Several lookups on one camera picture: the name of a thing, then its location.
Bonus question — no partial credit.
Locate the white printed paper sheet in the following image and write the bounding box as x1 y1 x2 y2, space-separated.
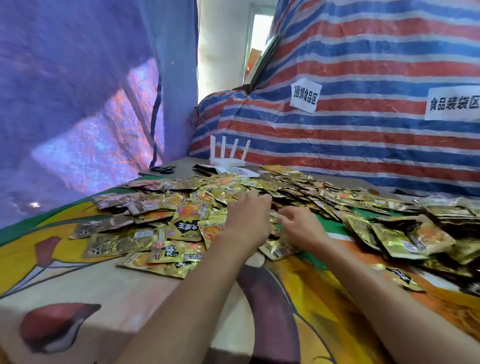
193 163 260 179

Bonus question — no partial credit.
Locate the colourful printed table cloth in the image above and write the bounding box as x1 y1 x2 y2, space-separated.
0 173 480 364

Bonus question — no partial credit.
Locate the person's right forearm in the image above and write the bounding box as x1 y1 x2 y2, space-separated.
308 235 480 364

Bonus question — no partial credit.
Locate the red blue striped tarp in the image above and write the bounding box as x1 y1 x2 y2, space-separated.
187 0 480 199

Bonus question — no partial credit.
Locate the wide white paper sign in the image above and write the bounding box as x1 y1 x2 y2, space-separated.
424 85 480 122

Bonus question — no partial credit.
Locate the white router with antennas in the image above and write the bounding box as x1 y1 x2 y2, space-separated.
209 135 251 169

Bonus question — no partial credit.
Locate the person's right hand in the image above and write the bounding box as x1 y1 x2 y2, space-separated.
276 205 331 251

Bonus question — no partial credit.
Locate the green flat board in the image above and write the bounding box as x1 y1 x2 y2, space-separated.
247 33 283 91

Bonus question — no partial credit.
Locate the person's left hand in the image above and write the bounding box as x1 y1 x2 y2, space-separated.
223 189 274 249

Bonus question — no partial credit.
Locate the person's left forearm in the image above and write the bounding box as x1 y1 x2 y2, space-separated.
114 236 264 364

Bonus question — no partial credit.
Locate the white door frame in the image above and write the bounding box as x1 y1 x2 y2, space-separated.
243 3 279 85

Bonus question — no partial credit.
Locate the purple blue tarp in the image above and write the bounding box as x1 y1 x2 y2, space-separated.
0 0 199 229

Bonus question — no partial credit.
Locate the small white paper sign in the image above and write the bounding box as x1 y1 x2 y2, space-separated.
290 78 323 115

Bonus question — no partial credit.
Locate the pile of gold snack packets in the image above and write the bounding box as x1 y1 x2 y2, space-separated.
69 164 480 297

